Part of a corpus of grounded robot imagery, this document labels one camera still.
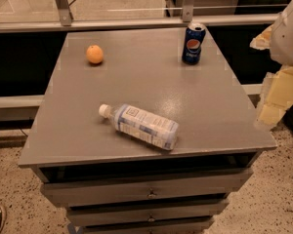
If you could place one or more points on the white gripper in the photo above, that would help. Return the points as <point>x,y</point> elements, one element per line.
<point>289,38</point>

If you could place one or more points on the top grey drawer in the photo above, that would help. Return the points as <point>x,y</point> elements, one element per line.
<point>134,189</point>

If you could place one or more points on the bottom grey drawer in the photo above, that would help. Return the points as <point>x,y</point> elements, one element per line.
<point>196,224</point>

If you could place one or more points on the metal railing frame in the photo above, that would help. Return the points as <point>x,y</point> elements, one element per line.
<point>75,15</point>

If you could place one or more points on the middle grey drawer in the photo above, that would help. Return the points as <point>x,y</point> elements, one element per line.
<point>147,212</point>

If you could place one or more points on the clear plastic water bottle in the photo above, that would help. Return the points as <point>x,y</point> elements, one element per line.
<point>143,125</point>

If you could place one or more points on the grey drawer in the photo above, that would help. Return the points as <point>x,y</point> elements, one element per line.
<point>147,212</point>
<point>196,224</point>
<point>134,189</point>

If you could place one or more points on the blue pepsi can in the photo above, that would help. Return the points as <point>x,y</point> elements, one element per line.
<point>194,36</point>

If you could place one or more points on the orange fruit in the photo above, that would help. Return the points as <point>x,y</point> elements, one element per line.
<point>94,54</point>

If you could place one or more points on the grey drawer cabinet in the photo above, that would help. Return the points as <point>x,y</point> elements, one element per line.
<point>131,140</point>

